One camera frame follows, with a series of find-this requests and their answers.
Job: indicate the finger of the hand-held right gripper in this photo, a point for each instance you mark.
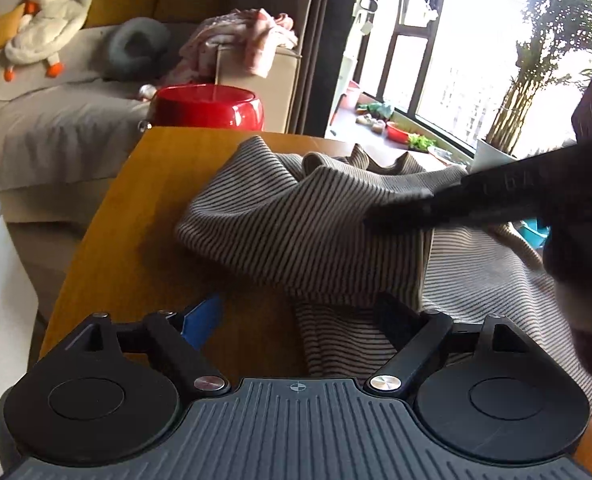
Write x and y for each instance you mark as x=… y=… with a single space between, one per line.
x=476 y=200

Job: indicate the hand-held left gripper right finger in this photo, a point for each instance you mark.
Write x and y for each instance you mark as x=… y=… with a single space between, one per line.
x=426 y=340

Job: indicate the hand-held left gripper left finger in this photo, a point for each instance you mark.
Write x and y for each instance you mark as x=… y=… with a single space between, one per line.
x=203 y=319

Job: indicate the striped beige garment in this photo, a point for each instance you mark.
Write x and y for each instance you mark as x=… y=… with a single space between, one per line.
x=286 y=210

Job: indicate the white ribbed plant pot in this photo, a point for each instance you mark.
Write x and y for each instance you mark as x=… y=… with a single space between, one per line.
x=491 y=157

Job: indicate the blue basin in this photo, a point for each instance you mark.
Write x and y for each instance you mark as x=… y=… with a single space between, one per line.
x=533 y=232

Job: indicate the tray of green seedlings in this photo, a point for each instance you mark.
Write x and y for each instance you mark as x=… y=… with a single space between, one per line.
x=421 y=141

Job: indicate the red basin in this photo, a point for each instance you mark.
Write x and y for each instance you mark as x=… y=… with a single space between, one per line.
x=397 y=132

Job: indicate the teal toy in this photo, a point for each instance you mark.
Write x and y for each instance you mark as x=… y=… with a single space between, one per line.
x=378 y=108

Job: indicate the pink bucket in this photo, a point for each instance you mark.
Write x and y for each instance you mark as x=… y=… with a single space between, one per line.
x=351 y=97

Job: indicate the green palm plant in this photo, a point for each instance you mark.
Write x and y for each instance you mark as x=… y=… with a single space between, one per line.
x=551 y=35

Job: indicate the white furniture panel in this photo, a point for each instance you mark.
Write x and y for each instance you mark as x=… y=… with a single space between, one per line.
x=0 y=335

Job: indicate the white standing appliance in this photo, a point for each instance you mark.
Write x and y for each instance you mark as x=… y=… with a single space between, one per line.
x=363 y=25

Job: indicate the red glossy tub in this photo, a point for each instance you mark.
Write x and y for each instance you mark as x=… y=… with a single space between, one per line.
x=205 y=107

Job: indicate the dark curtain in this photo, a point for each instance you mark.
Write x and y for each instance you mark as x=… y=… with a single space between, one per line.
x=321 y=45

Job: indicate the grey covered sofa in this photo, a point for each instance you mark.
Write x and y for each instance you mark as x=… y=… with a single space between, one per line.
x=50 y=130

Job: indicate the pink patterned blanket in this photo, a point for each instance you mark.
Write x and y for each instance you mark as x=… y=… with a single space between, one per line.
x=256 y=35

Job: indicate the grey neck pillow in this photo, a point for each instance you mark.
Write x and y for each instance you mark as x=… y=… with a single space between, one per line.
x=135 y=47

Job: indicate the mustard yellow cushion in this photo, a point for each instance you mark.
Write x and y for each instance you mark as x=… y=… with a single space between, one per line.
x=120 y=2
x=195 y=0

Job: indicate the white duck plush toy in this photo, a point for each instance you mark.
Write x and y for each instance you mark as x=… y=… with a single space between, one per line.
x=50 y=25

